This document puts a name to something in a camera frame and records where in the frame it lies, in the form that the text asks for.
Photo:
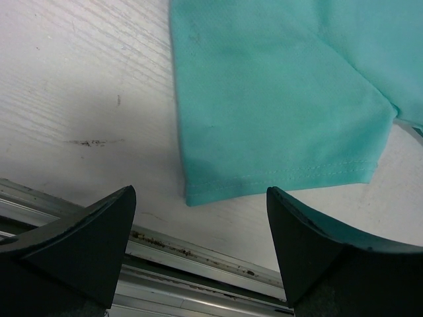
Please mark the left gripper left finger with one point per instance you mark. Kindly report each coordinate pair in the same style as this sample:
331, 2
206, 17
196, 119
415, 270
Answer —
71, 266

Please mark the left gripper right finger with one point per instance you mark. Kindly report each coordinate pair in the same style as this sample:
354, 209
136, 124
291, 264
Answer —
329, 268

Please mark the mint green t-shirt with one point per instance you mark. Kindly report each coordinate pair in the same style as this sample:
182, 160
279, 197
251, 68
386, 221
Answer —
293, 94

